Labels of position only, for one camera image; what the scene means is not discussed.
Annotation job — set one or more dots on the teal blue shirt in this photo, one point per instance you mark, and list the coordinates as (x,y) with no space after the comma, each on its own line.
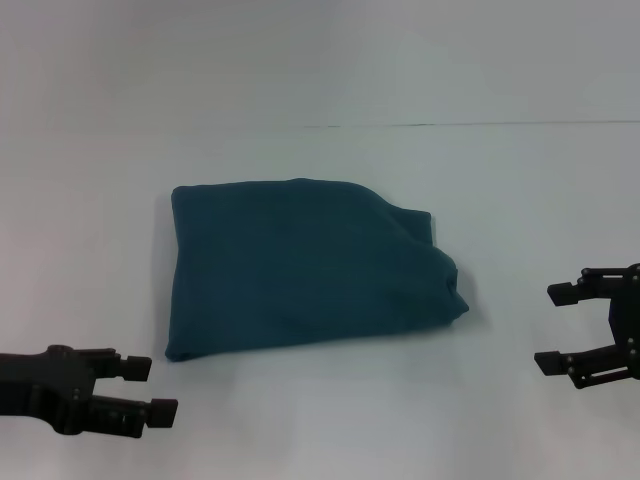
(310,270)

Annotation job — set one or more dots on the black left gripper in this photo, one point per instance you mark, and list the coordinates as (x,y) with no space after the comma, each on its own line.
(45,387)

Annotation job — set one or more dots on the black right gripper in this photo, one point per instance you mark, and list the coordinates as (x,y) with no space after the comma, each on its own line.
(627,315)

